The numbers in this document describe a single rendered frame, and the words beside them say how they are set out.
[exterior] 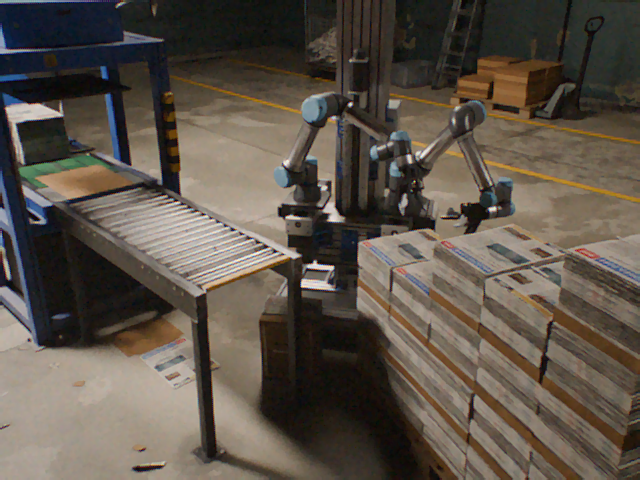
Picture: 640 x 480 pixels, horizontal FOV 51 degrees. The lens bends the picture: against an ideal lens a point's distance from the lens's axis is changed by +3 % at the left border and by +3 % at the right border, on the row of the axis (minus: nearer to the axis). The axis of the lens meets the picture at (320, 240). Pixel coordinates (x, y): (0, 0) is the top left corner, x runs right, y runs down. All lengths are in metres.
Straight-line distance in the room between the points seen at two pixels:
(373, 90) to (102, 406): 2.04
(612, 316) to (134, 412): 2.28
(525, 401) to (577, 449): 0.21
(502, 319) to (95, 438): 1.94
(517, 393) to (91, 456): 1.86
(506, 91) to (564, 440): 7.10
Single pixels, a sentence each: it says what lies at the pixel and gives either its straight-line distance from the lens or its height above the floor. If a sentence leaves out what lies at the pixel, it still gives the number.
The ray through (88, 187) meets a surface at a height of 0.80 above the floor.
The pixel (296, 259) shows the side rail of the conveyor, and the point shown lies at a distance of 2.88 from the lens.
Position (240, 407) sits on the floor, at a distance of 3.32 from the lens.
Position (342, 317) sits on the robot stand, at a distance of 3.55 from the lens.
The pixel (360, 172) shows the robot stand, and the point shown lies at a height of 0.96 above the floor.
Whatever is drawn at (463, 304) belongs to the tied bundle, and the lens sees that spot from 2.36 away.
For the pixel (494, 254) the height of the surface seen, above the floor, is 1.07.
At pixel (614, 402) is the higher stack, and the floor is 0.96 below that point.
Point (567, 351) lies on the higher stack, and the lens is 2.01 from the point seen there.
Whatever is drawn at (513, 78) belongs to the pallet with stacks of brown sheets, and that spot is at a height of 0.46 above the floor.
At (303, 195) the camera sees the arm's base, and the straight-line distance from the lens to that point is 3.43.
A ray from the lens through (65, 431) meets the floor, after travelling 3.39.
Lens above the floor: 2.06
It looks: 24 degrees down
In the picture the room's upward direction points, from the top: straight up
